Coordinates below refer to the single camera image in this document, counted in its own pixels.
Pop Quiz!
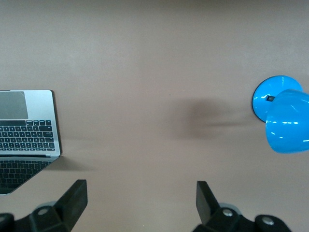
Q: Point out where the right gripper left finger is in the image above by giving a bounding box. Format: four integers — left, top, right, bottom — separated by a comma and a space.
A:
0, 179, 88, 232

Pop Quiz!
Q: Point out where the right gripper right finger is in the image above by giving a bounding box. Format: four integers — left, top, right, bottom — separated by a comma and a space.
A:
192, 180, 293, 232

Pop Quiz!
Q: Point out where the grey aluminium laptop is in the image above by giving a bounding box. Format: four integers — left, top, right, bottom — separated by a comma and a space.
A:
0, 89, 62, 195

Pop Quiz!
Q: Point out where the blue desk lamp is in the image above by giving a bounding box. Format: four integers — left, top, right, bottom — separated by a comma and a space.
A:
252, 75, 309, 155

